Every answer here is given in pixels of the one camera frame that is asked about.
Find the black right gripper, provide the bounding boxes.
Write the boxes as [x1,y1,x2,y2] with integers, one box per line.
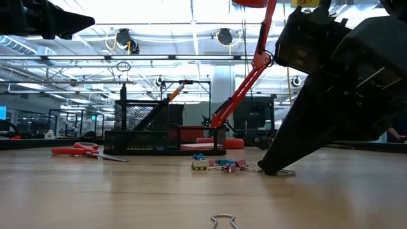
[265,15,407,176]

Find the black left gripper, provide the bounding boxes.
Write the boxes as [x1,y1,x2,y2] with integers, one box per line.
[0,0,96,41]

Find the pink sticky note pad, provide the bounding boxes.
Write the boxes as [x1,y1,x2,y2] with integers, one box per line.
[180,142,217,151]

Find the yellow pencil with eraser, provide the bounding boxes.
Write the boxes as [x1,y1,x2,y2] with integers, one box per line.
[167,81,186,104]

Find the red-handled scissors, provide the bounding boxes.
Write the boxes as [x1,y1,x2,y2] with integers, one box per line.
[50,141,130,163]

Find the black mesh desk organizer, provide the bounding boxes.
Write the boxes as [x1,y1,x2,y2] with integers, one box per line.
[103,99,228,157]

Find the red desk lamp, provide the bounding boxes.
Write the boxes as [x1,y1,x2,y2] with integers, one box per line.
[195,0,278,150]

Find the teal binder clip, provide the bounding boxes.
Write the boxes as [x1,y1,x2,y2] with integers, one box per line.
[215,158,237,167]

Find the person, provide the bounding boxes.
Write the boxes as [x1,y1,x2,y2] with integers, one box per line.
[387,127,407,142]

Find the cream yellow binder clip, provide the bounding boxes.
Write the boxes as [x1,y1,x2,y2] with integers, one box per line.
[191,158,210,171]

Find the hanging yellow cable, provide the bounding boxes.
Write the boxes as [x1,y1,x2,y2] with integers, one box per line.
[285,66,294,98]

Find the black background station frame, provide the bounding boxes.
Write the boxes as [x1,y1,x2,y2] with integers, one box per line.
[47,108,106,139]

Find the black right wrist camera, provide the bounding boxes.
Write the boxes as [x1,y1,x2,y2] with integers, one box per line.
[274,5,351,76]

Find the black background rig frame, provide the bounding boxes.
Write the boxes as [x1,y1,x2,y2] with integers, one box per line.
[160,80,212,103]

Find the silver wire clip handle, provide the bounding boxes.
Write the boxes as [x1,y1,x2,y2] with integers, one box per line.
[210,213,240,229]

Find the black metal table frame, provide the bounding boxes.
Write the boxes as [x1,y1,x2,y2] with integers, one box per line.
[0,137,407,154]

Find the yellow cable tag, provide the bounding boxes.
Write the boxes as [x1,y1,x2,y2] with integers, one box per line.
[289,0,321,8]

